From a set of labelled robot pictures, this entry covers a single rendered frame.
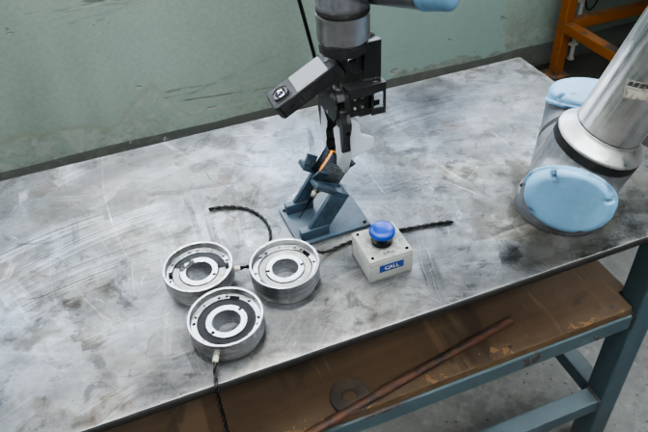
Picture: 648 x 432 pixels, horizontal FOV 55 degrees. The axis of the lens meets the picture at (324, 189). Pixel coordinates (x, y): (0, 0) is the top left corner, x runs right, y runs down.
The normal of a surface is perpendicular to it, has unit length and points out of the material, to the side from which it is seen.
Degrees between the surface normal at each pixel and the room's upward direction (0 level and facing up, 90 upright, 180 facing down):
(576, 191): 97
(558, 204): 97
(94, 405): 0
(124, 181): 0
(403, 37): 90
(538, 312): 0
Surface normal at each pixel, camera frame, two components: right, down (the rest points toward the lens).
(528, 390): -0.04, -0.78
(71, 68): 0.36, 0.57
